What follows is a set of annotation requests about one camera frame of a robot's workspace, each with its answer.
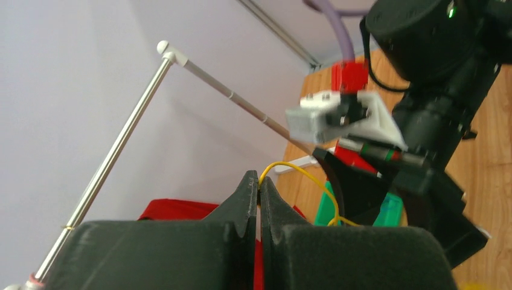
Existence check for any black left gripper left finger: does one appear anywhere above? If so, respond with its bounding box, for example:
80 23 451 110
45 170 258 289

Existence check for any silver horizontal rack rail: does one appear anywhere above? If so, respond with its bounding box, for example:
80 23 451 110
6 53 176 289

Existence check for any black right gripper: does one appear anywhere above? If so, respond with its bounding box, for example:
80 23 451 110
312 144 489 268

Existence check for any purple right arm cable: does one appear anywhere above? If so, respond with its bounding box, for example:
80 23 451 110
303 0 377 63

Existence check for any red t-shirt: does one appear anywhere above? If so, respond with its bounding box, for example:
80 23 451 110
138 199 265 290

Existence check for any beige rack pole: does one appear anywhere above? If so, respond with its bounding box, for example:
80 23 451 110
156 40 313 155

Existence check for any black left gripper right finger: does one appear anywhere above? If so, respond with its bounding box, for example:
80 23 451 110
260 178 457 289

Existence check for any yellow cable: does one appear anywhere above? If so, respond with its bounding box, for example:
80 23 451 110
258 161 361 228

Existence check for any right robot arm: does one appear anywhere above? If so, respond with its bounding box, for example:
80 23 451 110
314 1 511 267

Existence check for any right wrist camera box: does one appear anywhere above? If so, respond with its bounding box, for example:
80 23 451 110
286 90 408 150

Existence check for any red storage bin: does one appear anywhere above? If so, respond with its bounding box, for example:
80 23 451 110
334 144 378 175

